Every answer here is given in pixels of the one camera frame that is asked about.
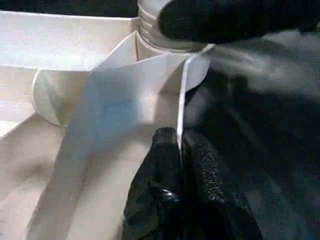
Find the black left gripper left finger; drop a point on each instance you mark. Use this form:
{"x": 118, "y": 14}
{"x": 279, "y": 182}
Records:
{"x": 157, "y": 187}

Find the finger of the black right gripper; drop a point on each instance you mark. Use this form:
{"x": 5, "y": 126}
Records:
{"x": 225, "y": 20}

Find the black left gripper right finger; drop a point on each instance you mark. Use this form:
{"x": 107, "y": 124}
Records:
{"x": 215, "y": 195}

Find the white plastic table leg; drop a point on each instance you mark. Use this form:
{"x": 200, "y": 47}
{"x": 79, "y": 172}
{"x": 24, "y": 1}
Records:
{"x": 150, "y": 25}

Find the white plastic table top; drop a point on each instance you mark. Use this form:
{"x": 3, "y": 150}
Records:
{"x": 75, "y": 112}

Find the black work mat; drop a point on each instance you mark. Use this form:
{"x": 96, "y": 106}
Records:
{"x": 275, "y": 125}

